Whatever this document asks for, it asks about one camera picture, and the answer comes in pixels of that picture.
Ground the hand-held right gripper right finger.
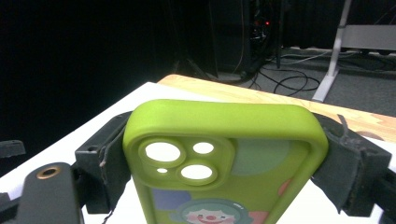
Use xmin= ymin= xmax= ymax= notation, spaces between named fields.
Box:
xmin=310 ymin=112 xmax=392 ymax=218

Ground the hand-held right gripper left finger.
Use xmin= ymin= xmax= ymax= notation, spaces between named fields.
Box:
xmin=74 ymin=111 xmax=134 ymax=216

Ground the green cartoon phone case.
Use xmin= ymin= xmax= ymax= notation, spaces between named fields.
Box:
xmin=121 ymin=98 xmax=330 ymax=224

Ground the white metal stand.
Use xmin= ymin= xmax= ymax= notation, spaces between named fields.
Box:
xmin=311 ymin=0 xmax=396 ymax=104

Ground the dark curtain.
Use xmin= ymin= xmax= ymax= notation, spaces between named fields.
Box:
xmin=0 ymin=0 xmax=216 ymax=178

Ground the black equipment with red light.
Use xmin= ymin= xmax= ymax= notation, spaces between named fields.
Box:
xmin=214 ymin=0 xmax=283 ymax=77

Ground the black looped floor cable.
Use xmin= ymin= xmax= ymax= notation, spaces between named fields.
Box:
xmin=248 ymin=66 xmax=321 ymax=97

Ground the white cable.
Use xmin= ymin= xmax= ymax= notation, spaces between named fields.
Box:
xmin=281 ymin=49 xmax=335 ymax=65

